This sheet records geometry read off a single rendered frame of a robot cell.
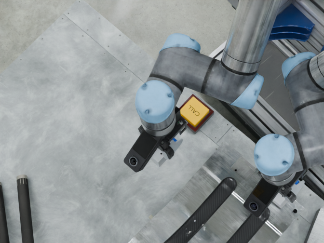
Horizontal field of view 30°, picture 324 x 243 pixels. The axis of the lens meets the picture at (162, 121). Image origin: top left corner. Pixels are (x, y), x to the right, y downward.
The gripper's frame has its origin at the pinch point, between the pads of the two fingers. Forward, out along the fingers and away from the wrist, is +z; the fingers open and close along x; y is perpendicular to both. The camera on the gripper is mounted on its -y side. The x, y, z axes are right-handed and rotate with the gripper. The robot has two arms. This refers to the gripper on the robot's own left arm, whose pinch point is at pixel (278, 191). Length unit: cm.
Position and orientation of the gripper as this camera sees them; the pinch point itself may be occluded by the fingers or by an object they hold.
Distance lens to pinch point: 149.4
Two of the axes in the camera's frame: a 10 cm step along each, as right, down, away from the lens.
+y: 6.5, -7.6, 0.5
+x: -7.1, -5.9, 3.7
